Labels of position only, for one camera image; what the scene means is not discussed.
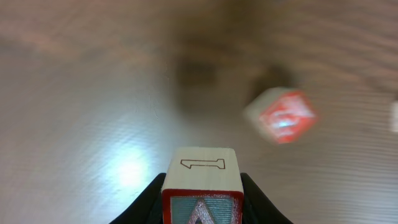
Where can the red letter E block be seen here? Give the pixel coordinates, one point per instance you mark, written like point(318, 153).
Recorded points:
point(280, 114)

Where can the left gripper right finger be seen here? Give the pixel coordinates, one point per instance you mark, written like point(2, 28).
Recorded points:
point(257, 208)

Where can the red letter I block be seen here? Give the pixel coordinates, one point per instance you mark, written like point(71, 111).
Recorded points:
point(394, 117)

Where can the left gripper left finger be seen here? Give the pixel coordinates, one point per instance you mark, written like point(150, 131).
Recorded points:
point(147, 207)

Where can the red letter A block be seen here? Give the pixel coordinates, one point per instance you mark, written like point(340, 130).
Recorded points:
point(203, 185)

